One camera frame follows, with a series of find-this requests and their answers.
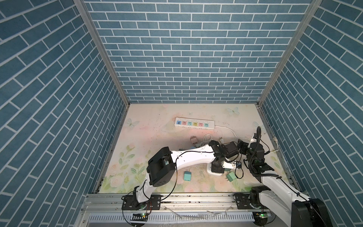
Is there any teal USB charger plug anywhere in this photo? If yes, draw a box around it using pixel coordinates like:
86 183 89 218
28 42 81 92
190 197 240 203
183 171 192 181

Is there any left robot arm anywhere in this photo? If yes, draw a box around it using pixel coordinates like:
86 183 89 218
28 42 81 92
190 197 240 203
133 140 239 203

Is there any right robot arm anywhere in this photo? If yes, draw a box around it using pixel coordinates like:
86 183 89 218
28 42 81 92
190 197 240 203
242 126 333 227

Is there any white square power socket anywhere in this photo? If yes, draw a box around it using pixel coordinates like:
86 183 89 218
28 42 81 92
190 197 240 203
207 166 224 176

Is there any long white power strip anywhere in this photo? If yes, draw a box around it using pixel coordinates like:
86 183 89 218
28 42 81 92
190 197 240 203
175 117 215 130

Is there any green USB charger plug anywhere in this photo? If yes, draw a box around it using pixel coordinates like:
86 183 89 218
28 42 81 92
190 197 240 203
226 171 237 182

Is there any pink USB charger plug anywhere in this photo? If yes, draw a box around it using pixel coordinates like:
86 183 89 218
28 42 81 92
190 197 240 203
190 136 198 145

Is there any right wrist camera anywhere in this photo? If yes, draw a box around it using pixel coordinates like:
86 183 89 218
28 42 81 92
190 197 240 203
249 136 258 149

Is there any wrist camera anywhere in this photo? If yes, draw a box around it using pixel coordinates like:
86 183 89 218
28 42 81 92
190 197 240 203
249 136 258 149
222 161 242 169

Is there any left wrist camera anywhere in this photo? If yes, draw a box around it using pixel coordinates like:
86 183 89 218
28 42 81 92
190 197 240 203
222 161 242 169

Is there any blue socket white cable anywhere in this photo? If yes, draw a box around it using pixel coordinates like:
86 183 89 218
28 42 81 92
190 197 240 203
199 133 213 147

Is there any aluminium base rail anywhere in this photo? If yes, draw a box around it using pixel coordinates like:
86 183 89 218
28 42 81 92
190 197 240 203
74 192 324 227

